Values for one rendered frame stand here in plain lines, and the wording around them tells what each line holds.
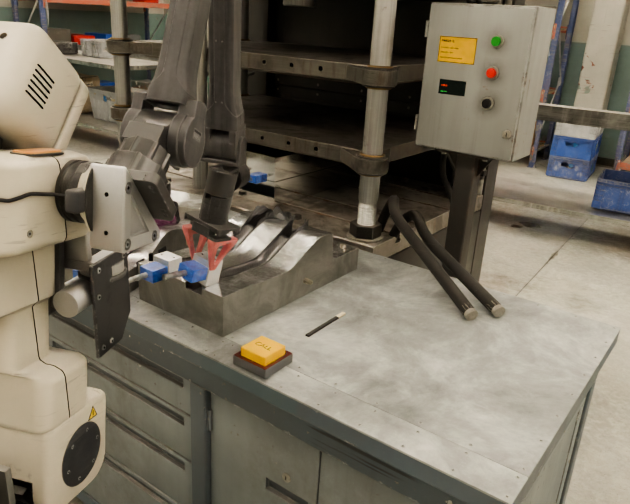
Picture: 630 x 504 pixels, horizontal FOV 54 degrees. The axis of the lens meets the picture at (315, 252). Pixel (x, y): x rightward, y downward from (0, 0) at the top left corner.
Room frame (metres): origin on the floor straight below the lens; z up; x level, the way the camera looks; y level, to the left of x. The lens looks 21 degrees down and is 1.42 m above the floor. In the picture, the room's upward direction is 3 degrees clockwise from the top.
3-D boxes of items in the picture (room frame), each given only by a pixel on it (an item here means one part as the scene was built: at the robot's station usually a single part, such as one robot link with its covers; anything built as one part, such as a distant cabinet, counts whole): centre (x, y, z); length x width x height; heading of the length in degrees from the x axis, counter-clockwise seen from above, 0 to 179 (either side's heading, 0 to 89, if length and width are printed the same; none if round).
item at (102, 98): (6.63, 2.16, 0.42); 0.60 x 0.42 x 0.33; 51
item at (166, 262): (1.19, 0.34, 0.89); 0.13 x 0.05 x 0.05; 143
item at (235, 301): (1.38, 0.14, 0.87); 0.50 x 0.26 x 0.14; 145
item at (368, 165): (2.43, 0.10, 0.96); 1.29 x 0.83 x 0.18; 55
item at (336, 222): (2.44, 0.11, 0.76); 1.30 x 0.84 x 0.07; 55
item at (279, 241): (1.37, 0.15, 0.92); 0.35 x 0.16 x 0.09; 145
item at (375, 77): (2.43, 0.10, 1.20); 1.29 x 0.83 x 0.19; 55
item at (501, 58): (1.82, -0.44, 0.74); 0.31 x 0.22 x 1.47; 55
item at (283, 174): (2.34, 0.12, 0.87); 0.50 x 0.27 x 0.17; 145
